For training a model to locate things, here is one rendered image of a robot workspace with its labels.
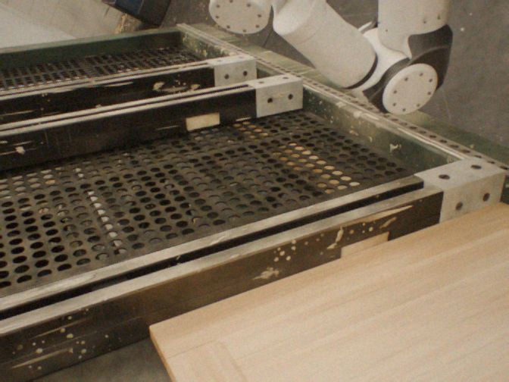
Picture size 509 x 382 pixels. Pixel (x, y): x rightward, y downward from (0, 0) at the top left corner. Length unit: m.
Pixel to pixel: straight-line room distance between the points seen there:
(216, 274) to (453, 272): 0.30
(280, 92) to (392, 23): 0.56
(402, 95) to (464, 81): 1.46
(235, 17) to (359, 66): 0.19
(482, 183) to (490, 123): 1.22
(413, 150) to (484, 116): 1.08
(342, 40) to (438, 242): 0.30
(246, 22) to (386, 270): 0.35
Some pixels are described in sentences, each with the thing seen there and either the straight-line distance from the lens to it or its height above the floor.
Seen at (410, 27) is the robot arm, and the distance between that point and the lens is 0.72.
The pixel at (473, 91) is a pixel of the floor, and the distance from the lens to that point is 2.15.
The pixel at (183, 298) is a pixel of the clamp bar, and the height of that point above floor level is 1.34.
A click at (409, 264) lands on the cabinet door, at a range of 0.72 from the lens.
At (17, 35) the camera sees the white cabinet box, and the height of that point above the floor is 1.04.
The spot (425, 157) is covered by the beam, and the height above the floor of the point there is 0.90.
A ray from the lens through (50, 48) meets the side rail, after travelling 1.89.
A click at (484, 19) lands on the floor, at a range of 2.28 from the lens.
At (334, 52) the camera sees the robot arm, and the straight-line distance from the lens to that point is 0.69.
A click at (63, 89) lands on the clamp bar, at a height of 1.35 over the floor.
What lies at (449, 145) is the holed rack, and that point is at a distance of 0.98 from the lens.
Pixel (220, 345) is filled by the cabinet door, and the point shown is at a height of 1.32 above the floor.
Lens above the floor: 1.67
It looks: 36 degrees down
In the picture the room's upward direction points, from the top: 70 degrees counter-clockwise
